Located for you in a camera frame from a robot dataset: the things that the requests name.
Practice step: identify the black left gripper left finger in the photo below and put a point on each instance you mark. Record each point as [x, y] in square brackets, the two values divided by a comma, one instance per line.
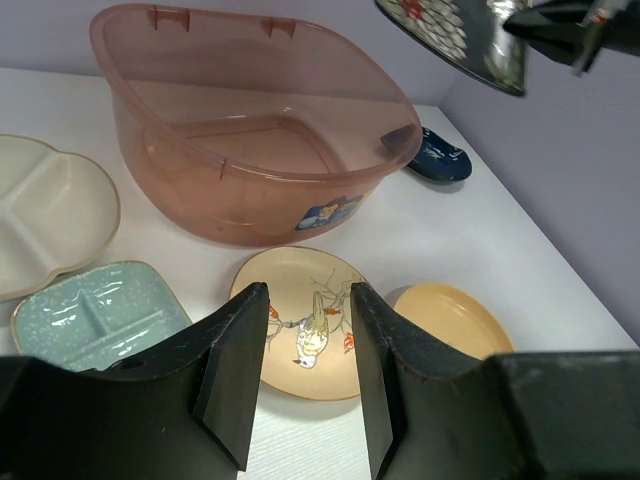
[181, 409]

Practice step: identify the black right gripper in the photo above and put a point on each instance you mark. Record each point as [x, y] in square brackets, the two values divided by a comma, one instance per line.
[574, 33]

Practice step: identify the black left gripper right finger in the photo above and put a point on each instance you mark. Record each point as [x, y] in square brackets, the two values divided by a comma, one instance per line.
[433, 412]

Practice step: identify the black floral square plate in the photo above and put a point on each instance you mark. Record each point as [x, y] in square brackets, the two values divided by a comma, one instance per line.
[469, 35]

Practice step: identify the blue yellow bin label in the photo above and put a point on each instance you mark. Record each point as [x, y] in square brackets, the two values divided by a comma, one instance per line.
[333, 211]

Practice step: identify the pink translucent plastic bin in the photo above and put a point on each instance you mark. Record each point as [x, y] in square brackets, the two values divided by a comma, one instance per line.
[234, 125]

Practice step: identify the orange round bear plate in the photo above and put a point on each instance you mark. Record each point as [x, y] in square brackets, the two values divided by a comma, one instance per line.
[455, 318]

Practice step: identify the light teal divided tray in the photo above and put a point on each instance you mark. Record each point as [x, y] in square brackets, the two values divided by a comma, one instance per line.
[97, 318]

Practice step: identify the beige bird-painted plate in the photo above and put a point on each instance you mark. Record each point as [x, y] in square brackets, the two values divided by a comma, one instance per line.
[310, 349]

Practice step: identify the dark blue leaf-shaped dish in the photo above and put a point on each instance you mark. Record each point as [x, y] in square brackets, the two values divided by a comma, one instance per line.
[439, 161]

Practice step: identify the cream three-section plate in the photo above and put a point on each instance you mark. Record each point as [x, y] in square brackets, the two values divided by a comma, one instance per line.
[59, 212]

